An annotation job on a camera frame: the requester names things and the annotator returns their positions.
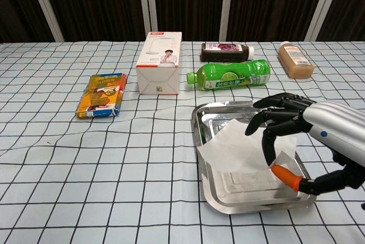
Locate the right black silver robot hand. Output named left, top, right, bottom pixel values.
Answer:
left=245, top=92, right=365, bottom=197

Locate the stainless steel rectangular tray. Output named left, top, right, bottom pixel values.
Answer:
left=191, top=100, right=318, bottom=215

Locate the dark brown pleated screen panel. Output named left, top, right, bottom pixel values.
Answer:
left=38, top=0, right=147, bottom=42
left=0, top=0, right=55, bottom=44
left=153, top=0, right=227, bottom=42
left=315, top=0, right=365, bottom=42
left=226, top=0, right=331, bottom=42

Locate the white translucent paper sheet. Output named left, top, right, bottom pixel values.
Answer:
left=197, top=118, right=297, bottom=199

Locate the white screen frame post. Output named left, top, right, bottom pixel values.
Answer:
left=137, top=0, right=159, bottom=41
left=304, top=0, right=342, bottom=42
left=26, top=0, right=65, bottom=43
left=218, top=0, right=235, bottom=42

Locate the white black checkered tablecloth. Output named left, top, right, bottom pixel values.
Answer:
left=0, top=40, right=365, bottom=244

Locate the dark purple juice bottle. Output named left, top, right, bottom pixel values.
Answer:
left=200, top=42, right=256, bottom=63

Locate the tan liquid square bottle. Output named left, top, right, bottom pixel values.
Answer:
left=278, top=40, right=315, bottom=79

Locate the green lime drink bottle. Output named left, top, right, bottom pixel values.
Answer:
left=186, top=59, right=271, bottom=91

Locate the orange yellow snack packet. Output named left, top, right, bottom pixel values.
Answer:
left=75, top=72, right=128, bottom=119

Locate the white desk lamp box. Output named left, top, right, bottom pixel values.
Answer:
left=135, top=31, right=183, bottom=96

